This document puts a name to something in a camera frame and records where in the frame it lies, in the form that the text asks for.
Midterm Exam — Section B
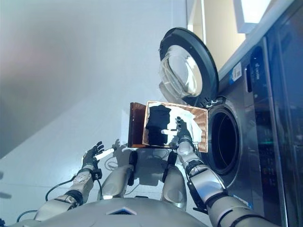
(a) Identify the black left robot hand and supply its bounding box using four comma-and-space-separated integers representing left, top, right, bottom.
82, 141, 115, 170

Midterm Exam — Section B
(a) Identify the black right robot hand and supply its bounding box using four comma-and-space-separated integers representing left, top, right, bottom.
160, 116, 194, 144

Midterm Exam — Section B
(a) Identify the black garment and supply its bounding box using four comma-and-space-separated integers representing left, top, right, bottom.
144, 105, 172, 146

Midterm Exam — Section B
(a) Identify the grey front-load washing machine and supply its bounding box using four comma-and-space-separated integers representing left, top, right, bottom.
205, 35, 287, 227

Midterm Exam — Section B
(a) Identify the white basket liner cloth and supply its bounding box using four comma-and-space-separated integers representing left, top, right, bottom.
147, 102, 202, 145

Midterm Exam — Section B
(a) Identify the woven wicker laundry basket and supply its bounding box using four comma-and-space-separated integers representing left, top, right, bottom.
142, 100, 209, 154

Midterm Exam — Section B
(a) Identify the brown glossy stool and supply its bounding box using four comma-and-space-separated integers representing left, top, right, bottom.
127, 102, 149, 148

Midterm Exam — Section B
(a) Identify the silver right robot leg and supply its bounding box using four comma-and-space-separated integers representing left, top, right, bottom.
160, 151, 188, 211

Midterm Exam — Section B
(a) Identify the grey robot torso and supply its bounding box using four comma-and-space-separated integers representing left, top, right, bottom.
14, 197, 212, 227

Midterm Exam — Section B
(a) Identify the round glass washer door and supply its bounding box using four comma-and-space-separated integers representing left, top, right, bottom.
158, 26, 220, 107

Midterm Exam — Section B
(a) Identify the white QR code sticker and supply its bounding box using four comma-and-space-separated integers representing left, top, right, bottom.
232, 62, 243, 80

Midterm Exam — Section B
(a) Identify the blue white energy label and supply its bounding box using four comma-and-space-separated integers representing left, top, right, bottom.
233, 194, 252, 209

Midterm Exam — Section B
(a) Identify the thin floor cable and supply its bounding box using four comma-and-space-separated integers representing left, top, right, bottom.
104, 155, 133, 171

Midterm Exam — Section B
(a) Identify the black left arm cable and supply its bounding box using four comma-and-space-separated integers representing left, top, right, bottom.
17, 178, 74, 222

